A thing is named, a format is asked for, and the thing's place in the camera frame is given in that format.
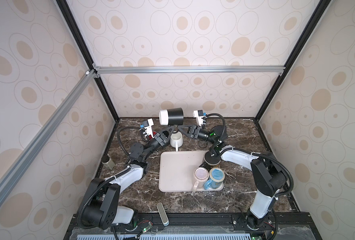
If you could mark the beige plastic tray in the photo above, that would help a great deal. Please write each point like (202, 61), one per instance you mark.
(176, 173)

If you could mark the small bottle black cap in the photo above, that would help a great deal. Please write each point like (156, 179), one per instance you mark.
(108, 162)

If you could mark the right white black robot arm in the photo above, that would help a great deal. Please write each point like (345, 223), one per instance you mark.
(272, 179)

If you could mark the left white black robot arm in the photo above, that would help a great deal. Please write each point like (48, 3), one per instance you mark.
(99, 207)

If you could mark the horizontal aluminium frame bar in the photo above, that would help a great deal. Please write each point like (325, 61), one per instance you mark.
(98, 70)

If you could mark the blue mug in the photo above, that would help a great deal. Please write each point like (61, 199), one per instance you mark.
(215, 180)

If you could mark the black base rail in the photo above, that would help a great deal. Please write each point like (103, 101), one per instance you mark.
(208, 226)

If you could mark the grey white remote bar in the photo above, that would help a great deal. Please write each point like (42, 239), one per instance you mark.
(162, 214)

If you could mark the black skull pattern mug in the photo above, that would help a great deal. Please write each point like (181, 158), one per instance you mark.
(210, 162)

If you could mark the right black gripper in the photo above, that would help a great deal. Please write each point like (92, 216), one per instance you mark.
(191, 129)

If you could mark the white ribbed mug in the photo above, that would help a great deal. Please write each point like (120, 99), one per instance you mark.
(176, 140)

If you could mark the pink mug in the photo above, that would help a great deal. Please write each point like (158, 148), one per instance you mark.
(200, 176)

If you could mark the diagonal aluminium frame bar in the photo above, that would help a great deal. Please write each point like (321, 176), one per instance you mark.
(25, 159)

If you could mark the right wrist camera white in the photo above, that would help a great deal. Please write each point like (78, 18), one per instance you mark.
(200, 117)

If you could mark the small white black mug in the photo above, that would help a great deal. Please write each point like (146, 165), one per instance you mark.
(171, 117)

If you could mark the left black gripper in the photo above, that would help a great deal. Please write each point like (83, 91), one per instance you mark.
(166, 132)

